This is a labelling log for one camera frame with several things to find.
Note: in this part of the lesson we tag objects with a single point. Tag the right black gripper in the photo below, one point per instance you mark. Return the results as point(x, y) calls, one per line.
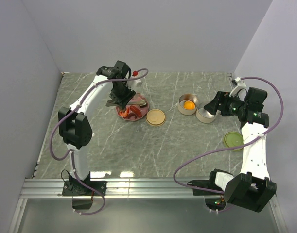
point(221, 97)

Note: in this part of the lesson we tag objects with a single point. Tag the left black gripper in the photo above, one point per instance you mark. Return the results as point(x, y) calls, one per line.
point(123, 101)

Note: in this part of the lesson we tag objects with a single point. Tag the beige steel container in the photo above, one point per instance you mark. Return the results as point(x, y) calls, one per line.
point(184, 98)
point(203, 115)

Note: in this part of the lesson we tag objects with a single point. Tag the metal tongs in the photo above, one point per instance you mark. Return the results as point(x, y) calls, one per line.
point(110, 103)

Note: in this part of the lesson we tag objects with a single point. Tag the red sausage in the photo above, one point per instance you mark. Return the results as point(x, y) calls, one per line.
point(135, 110)

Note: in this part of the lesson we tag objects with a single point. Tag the dark red octopus piece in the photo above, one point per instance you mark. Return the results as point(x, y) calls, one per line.
point(132, 115)

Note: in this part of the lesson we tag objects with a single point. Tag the orange egg yolk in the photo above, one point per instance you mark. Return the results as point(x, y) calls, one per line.
point(189, 105)

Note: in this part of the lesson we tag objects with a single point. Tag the red shrimp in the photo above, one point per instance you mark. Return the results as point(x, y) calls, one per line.
point(124, 113)

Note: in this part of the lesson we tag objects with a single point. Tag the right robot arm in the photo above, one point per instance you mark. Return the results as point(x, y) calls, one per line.
point(252, 188)

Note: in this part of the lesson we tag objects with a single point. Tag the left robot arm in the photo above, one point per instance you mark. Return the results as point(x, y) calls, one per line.
point(76, 130)

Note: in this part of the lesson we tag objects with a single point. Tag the pink polka dot plate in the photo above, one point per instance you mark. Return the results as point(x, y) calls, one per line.
point(144, 110)

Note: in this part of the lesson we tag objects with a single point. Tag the green round lid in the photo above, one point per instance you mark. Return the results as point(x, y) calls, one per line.
point(233, 139)

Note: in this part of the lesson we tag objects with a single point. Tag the beige round lid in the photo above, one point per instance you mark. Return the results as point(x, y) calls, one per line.
point(155, 117)

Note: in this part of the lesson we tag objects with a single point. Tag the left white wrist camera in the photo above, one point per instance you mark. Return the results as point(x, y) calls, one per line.
point(134, 84)

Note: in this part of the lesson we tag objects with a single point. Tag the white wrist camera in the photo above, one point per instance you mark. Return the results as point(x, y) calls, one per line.
point(134, 84)
point(238, 85)

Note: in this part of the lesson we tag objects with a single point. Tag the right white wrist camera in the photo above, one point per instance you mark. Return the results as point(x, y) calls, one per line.
point(238, 85)

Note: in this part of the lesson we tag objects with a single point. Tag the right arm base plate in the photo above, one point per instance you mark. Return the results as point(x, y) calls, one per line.
point(207, 188)

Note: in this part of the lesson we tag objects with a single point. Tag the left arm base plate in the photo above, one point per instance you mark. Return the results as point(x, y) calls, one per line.
point(76, 189)

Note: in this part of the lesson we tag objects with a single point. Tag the aluminium rail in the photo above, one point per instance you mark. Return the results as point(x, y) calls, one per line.
point(120, 188)

